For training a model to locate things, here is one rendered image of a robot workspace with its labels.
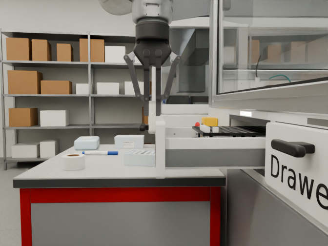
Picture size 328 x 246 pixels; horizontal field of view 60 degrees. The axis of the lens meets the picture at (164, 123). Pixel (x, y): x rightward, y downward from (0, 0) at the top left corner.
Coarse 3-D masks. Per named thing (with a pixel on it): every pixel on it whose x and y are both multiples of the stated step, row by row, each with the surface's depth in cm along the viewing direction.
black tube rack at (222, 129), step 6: (210, 126) 75; (216, 126) 75; (222, 126) 75; (228, 126) 75; (234, 126) 75; (240, 126) 75; (246, 126) 75; (252, 126) 75; (258, 126) 75; (264, 126) 75; (222, 132) 60; (228, 132) 60; (234, 132) 60; (240, 132) 60; (246, 132) 60; (252, 132) 60; (258, 132) 60; (264, 132) 60
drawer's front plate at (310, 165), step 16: (272, 128) 48; (288, 128) 42; (304, 128) 38; (320, 144) 34; (288, 160) 42; (304, 160) 38; (320, 160) 34; (304, 176) 38; (320, 176) 34; (288, 192) 42; (304, 192) 38; (304, 208) 38; (320, 208) 34
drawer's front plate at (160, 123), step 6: (156, 120) 56; (162, 120) 56; (156, 126) 53; (162, 126) 53; (156, 132) 53; (162, 132) 53; (156, 138) 53; (162, 138) 53; (156, 144) 53; (162, 144) 53; (156, 150) 53; (162, 150) 53; (156, 156) 53; (162, 156) 53; (156, 162) 53; (162, 162) 53; (156, 168) 53; (162, 168) 53; (156, 174) 53; (162, 174) 53
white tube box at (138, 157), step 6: (132, 150) 100; (138, 150) 100; (144, 150) 99; (150, 150) 99; (126, 156) 92; (132, 156) 92; (138, 156) 91; (144, 156) 91; (150, 156) 90; (126, 162) 92; (132, 162) 92; (138, 162) 91; (144, 162) 91; (150, 162) 90
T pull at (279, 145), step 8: (272, 144) 39; (280, 144) 37; (288, 144) 35; (296, 144) 34; (304, 144) 35; (312, 144) 35; (288, 152) 34; (296, 152) 33; (304, 152) 33; (312, 152) 35
